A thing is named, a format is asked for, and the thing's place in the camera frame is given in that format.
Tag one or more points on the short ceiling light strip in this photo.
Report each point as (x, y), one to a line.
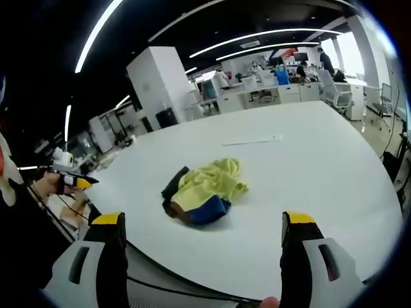
(67, 123)

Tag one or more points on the white mesh office chair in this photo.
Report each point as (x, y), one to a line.
(334, 90)

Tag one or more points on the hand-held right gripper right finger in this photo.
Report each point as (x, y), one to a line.
(308, 272)

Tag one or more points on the black waste bin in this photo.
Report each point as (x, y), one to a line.
(167, 118)

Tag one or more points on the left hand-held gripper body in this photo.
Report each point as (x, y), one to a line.
(63, 159)

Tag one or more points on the long white office desk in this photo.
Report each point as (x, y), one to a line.
(257, 93)

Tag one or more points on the white square pillar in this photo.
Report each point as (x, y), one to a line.
(160, 86)

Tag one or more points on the person's left hand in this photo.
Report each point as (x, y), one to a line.
(48, 185)

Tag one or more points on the person's right hand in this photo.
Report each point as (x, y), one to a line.
(269, 303)

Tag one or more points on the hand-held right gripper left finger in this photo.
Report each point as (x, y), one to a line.
(80, 272)

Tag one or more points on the black computer monitor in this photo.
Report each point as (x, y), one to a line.
(300, 57)

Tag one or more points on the person's dark clothing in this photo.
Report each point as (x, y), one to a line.
(22, 231)

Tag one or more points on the black equipment stand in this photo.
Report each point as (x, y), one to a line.
(396, 167)

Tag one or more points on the long curved ceiling light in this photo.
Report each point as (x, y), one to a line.
(96, 35)

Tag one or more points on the yellow blue black garment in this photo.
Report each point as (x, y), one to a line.
(205, 189)

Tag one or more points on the blue storage box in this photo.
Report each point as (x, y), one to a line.
(282, 78)

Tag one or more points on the white template sheet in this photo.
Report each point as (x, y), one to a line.
(253, 140)

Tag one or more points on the brown cardboard boxes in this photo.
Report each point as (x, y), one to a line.
(69, 213)

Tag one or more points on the grey frame chair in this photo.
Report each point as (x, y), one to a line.
(383, 102)

